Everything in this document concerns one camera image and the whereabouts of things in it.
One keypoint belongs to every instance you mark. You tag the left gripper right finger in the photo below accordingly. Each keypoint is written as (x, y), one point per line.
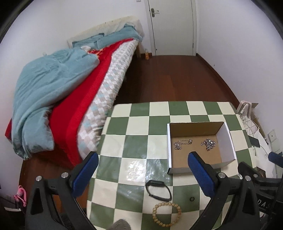
(243, 212)

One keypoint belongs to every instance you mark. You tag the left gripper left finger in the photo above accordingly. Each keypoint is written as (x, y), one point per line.
(41, 211)

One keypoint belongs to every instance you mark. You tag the black smart band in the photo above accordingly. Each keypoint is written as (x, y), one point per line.
(158, 190)

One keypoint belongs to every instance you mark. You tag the pink slipper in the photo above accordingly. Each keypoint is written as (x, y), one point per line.
(21, 196)

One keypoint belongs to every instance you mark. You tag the white cardboard box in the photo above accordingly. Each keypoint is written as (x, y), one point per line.
(211, 140)

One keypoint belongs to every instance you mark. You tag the black phone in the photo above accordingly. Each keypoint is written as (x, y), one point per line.
(254, 142)

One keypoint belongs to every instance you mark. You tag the checkered mattress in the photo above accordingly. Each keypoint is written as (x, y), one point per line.
(91, 126)

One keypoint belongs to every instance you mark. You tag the red blanket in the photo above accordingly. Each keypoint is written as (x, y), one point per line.
(66, 115)

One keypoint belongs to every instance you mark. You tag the teal blanket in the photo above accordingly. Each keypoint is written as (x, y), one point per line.
(48, 79)

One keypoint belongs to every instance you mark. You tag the orange bottle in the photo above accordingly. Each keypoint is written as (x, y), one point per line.
(147, 56)

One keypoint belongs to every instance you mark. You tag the white door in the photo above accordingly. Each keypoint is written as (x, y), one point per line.
(172, 27)

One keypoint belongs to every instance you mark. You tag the white wall socket strip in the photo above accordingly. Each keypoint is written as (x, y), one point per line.
(274, 142)

